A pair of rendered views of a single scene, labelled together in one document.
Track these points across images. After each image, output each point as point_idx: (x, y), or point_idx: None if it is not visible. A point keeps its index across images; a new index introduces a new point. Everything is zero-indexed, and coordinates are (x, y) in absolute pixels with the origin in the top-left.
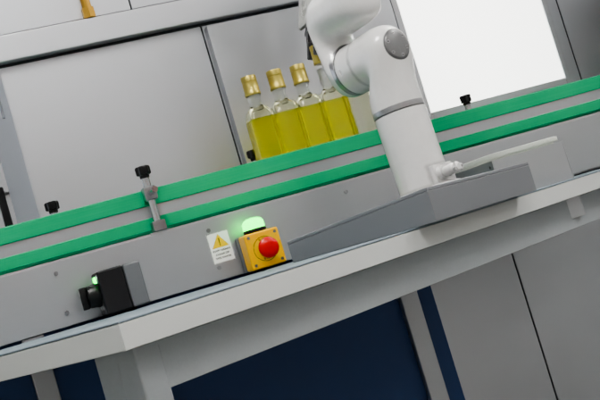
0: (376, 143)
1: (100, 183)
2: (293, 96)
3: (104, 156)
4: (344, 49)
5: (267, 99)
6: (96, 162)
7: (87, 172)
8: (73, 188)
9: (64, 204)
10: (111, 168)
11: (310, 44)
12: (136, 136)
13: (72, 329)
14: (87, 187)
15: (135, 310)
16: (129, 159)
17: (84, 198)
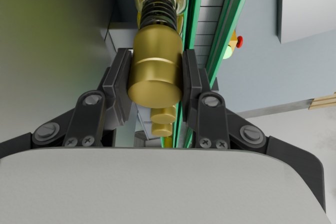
0: None
1: (127, 129)
2: (47, 49)
3: (123, 142)
4: None
5: (73, 88)
6: (125, 141)
7: (127, 139)
8: (130, 135)
9: (132, 131)
10: (124, 133)
11: (127, 113)
12: (115, 144)
13: (220, 92)
14: (128, 131)
15: (230, 81)
16: (120, 132)
17: (130, 127)
